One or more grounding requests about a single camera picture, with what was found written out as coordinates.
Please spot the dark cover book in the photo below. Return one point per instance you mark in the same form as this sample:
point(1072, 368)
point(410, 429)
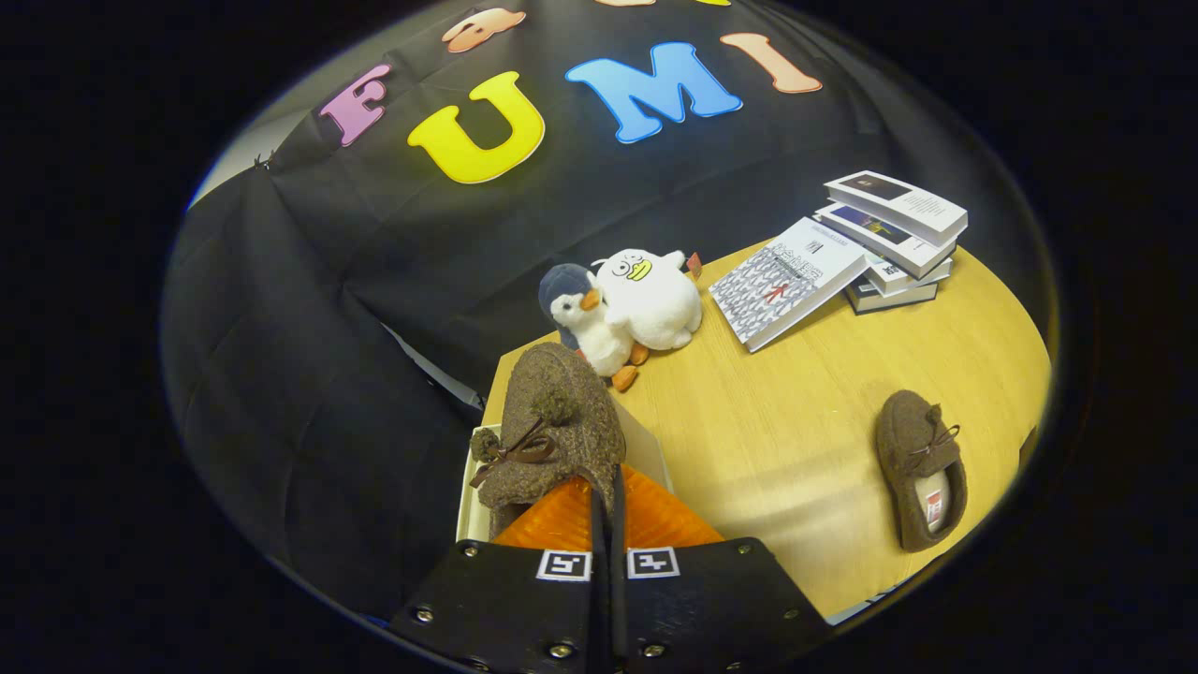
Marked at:
point(889, 300)

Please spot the black table edge clamp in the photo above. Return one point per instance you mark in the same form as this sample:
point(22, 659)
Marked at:
point(1028, 447)

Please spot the beige fabric storage box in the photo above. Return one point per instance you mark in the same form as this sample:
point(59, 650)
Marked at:
point(646, 449)

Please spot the white book with dark picture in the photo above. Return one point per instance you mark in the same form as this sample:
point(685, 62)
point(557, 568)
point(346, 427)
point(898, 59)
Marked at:
point(908, 206)

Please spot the brown fuzzy shoe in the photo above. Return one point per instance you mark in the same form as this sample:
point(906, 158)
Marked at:
point(562, 412)
point(913, 449)

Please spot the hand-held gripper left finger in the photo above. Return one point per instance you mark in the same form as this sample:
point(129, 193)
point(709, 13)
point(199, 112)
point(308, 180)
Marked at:
point(524, 608)

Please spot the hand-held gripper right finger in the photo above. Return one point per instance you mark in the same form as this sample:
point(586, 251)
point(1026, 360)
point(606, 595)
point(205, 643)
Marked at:
point(702, 608)

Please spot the grey penguin plush toy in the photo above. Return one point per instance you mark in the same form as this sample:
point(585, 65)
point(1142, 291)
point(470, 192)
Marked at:
point(594, 337)

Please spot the black backdrop cloth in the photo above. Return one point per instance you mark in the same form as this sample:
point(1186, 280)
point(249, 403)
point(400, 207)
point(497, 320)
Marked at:
point(328, 328)

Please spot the white duck plush toy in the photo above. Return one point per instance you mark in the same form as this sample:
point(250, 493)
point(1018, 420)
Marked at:
point(655, 300)

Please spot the grey patterned cover book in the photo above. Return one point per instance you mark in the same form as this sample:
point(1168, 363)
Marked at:
point(781, 281)

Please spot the white paperback book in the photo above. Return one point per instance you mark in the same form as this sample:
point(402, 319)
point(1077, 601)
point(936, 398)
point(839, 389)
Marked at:
point(903, 278)

